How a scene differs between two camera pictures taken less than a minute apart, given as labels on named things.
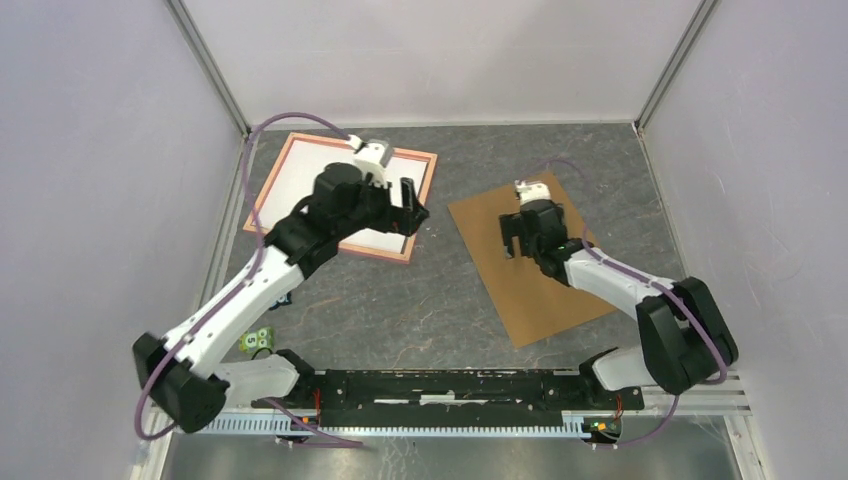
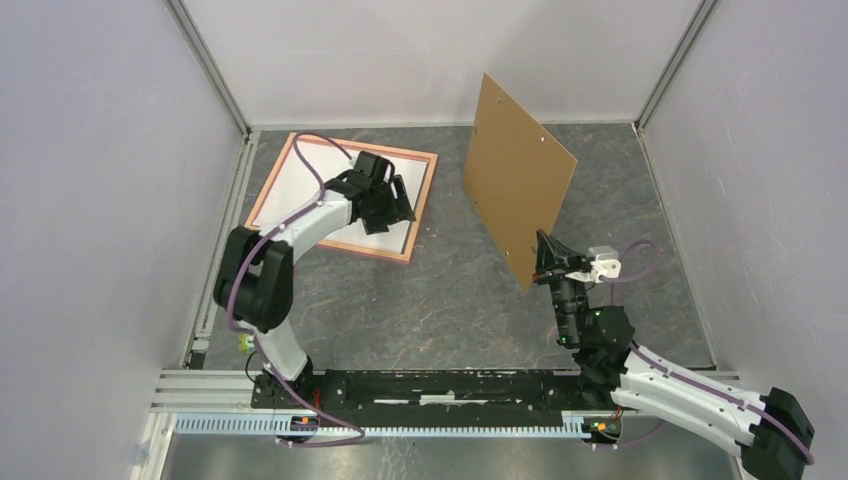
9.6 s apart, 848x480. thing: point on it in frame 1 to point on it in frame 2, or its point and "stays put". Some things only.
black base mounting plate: (452, 398) stays put
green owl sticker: (255, 339) stays put
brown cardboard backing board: (532, 305) to (516, 176)
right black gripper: (512, 225) to (552, 255)
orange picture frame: (396, 153) stays put
